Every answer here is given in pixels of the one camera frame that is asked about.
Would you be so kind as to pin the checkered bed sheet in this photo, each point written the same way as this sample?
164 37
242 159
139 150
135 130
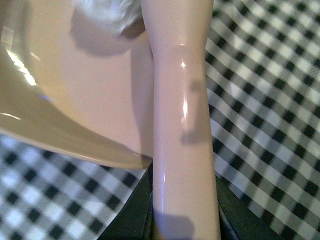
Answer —
263 77

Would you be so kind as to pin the white paper trash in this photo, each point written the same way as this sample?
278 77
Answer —
113 16

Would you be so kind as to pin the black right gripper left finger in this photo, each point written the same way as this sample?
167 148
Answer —
135 220

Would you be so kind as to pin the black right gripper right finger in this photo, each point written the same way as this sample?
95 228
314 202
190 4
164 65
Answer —
237 222

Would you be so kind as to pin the beige plastic dustpan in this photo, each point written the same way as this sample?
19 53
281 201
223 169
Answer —
68 86

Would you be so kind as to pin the beige hand brush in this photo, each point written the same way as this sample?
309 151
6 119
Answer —
185 202

